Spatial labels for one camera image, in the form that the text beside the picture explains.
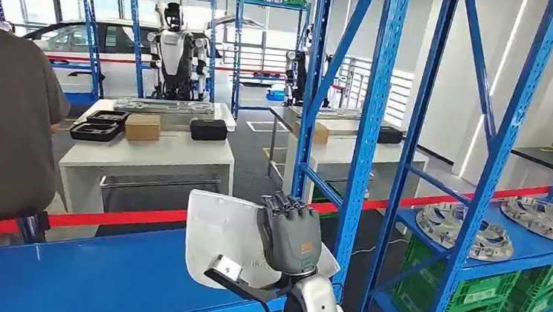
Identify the dark table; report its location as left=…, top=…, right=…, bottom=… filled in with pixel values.
left=508, top=145, right=553, bottom=180

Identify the large blue steel shelf rack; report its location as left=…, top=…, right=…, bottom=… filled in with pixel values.
left=282, top=0, right=553, bottom=312

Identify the black barrier post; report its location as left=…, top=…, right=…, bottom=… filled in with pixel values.
left=15, top=208, right=51, bottom=247

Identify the round metal wheel part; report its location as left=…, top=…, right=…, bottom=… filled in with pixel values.
left=413, top=199, right=518, bottom=264
left=497, top=193, right=553, bottom=246

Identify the white car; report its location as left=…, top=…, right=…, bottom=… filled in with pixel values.
left=17, top=14, right=228, bottom=106

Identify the black carry case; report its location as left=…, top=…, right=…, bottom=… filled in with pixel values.
left=188, top=117, right=230, bottom=144
left=377, top=126, right=405, bottom=146

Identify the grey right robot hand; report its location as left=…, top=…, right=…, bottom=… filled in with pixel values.
left=253, top=189, right=327, bottom=279

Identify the red barrier belt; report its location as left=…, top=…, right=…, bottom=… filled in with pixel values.
left=0, top=140, right=553, bottom=285

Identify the cardboard box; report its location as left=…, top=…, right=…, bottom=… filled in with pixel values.
left=123, top=111, right=164, bottom=144
left=294, top=120, right=331, bottom=146

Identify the white black humanoid robot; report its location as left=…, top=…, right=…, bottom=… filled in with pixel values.
left=143, top=0, right=214, bottom=103
left=281, top=22, right=312, bottom=108

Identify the blue background shelf rack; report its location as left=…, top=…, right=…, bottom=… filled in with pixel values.
left=0, top=0, right=112, bottom=107
left=121, top=0, right=223, bottom=104
left=226, top=0, right=314, bottom=123

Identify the white plastic panel part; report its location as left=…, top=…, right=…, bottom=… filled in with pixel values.
left=181, top=189, right=346, bottom=299

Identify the metal parts tray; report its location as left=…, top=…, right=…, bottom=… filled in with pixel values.
left=112, top=94, right=216, bottom=120
left=286, top=103, right=363, bottom=123

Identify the person in grey shirt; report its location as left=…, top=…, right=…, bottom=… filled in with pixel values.
left=0, top=13, right=79, bottom=233

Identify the white table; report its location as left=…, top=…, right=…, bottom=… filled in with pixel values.
left=281, top=123, right=433, bottom=215
left=54, top=90, right=240, bottom=226

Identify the black foam tray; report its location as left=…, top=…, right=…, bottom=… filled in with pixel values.
left=68, top=120, right=123, bottom=145
left=85, top=108, right=131, bottom=127

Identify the white floor cable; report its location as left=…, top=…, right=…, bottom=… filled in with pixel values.
left=352, top=234, right=410, bottom=261

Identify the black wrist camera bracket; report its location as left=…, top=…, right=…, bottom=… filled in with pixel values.
left=201, top=267, right=292, bottom=312

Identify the steel table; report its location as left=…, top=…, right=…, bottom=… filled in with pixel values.
left=263, top=102, right=365, bottom=185

